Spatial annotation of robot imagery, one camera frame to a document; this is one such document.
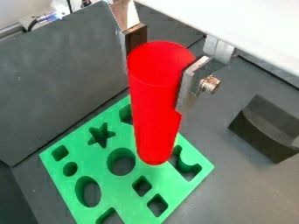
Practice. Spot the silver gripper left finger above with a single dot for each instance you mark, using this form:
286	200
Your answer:
131	29

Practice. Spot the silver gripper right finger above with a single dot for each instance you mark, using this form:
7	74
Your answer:
198	79

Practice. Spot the silver connector with cable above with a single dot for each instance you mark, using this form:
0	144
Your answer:
43	17

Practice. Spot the green shape sorter board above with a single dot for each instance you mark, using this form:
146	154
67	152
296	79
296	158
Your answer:
107	185

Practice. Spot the grey raised plate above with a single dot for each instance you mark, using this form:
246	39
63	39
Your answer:
59	72

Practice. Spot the dark grey block holder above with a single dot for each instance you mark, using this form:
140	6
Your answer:
268	129

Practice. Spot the red round cylinder peg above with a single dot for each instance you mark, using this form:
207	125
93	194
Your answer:
155	65

